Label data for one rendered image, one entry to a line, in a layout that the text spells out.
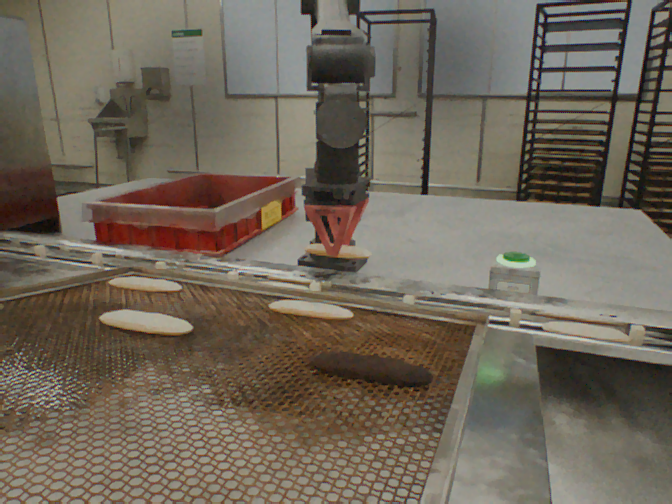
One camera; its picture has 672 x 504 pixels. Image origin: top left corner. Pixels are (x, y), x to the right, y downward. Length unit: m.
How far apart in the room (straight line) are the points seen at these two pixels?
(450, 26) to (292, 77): 1.69
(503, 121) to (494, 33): 0.79
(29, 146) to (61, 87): 6.32
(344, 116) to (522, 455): 0.39
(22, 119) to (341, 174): 0.84
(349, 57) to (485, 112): 4.43
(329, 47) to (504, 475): 0.50
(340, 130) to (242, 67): 5.29
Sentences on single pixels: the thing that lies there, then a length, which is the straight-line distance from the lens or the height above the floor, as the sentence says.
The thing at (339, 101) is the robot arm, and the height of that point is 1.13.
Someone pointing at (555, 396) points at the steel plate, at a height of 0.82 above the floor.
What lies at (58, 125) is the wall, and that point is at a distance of 7.74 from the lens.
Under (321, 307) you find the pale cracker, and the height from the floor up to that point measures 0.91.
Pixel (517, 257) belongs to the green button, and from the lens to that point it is 0.77.
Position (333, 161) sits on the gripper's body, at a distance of 0.64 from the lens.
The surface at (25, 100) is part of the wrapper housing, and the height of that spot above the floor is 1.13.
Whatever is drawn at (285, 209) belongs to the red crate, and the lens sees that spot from 1.33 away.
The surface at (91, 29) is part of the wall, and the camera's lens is 7.20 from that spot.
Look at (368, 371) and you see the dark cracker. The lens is 0.38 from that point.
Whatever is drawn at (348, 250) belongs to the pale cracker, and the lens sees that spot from 0.67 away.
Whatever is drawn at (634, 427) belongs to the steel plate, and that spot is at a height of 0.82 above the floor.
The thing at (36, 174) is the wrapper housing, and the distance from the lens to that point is 1.32.
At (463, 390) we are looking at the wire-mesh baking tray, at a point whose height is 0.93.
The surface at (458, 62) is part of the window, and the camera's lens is 5.07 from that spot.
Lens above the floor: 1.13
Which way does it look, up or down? 17 degrees down
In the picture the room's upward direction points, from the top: straight up
